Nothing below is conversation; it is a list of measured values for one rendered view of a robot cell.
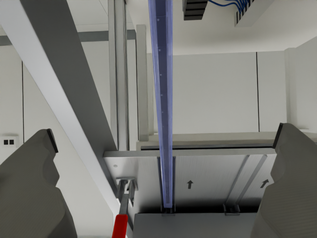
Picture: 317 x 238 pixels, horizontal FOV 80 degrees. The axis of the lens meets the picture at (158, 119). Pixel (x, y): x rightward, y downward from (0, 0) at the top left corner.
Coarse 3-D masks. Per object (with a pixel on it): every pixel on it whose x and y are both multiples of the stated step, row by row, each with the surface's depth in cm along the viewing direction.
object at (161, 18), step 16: (160, 0) 11; (160, 16) 11; (160, 32) 12; (160, 48) 13; (160, 64) 13; (160, 80) 14; (160, 96) 15; (160, 112) 17; (160, 128) 18; (160, 144) 20; (160, 160) 22
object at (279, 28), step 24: (144, 0) 50; (216, 0) 51; (288, 0) 52; (312, 0) 52; (192, 24) 63; (216, 24) 63; (264, 24) 64; (288, 24) 65; (312, 24) 65; (192, 48) 84; (216, 48) 85; (240, 48) 86; (264, 48) 86
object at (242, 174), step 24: (216, 144) 29; (240, 144) 29; (264, 144) 29; (120, 168) 26; (144, 168) 26; (192, 168) 26; (216, 168) 25; (240, 168) 25; (264, 168) 25; (144, 192) 31; (192, 192) 31; (216, 192) 31; (240, 192) 30
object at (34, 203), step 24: (24, 144) 9; (48, 144) 10; (0, 168) 8; (24, 168) 8; (48, 168) 8; (0, 192) 7; (24, 192) 7; (48, 192) 7; (0, 216) 6; (24, 216) 6; (48, 216) 6
